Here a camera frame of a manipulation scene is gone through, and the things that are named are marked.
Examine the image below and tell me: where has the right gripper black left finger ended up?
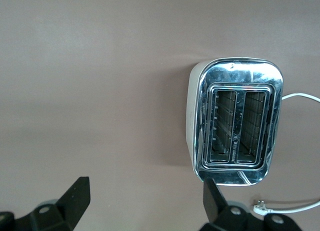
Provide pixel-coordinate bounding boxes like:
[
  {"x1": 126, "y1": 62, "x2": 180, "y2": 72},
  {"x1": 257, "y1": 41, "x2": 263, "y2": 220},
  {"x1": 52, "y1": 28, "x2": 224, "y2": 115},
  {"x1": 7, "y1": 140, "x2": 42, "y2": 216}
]
[{"x1": 15, "y1": 176, "x2": 91, "y2": 231}]

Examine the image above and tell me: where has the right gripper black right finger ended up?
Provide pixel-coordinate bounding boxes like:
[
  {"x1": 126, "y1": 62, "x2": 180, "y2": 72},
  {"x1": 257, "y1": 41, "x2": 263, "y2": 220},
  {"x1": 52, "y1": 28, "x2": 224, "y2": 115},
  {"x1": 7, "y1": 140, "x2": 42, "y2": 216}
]
[{"x1": 199, "y1": 178, "x2": 266, "y2": 231}]

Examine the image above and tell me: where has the chrome and cream two-slot toaster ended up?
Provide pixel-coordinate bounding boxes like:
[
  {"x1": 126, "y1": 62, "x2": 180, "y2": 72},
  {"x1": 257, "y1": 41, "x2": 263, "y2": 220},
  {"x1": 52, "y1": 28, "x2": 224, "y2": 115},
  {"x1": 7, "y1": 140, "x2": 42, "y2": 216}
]
[{"x1": 186, "y1": 56, "x2": 283, "y2": 187}]

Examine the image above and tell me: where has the white toaster power cable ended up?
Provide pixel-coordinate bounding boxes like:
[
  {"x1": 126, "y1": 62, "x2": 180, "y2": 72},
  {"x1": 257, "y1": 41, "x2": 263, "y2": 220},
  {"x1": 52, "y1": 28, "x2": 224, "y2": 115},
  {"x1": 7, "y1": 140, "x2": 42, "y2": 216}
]
[{"x1": 252, "y1": 92, "x2": 320, "y2": 216}]

